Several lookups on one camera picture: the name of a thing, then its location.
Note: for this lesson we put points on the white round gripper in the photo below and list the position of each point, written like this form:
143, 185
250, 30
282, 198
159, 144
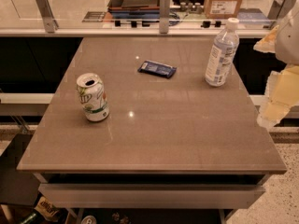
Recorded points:
289, 37

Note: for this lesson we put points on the white green 7up can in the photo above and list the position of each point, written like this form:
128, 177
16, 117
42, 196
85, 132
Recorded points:
92, 96

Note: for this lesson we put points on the clear blue plastic bottle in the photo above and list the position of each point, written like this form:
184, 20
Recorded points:
222, 53

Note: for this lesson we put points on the green glass bottle below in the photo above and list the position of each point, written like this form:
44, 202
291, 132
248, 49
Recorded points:
33, 218

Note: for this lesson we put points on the brown cardboard box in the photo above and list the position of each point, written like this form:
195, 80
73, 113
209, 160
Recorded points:
221, 9

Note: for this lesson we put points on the dark blue snack packet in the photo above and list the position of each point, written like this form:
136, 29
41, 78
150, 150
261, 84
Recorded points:
157, 69

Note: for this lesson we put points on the brown snack bag below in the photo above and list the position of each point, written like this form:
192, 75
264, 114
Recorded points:
47, 210

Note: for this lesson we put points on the right metal glass bracket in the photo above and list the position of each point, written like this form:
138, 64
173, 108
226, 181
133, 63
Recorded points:
279, 10

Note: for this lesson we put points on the metal glass bracket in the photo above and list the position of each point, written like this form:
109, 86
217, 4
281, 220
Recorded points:
50, 24
279, 10
164, 16

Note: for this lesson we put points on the middle metal glass bracket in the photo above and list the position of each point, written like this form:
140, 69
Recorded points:
164, 16

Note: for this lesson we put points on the left metal glass bracket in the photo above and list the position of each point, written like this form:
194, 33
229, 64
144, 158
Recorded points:
50, 24

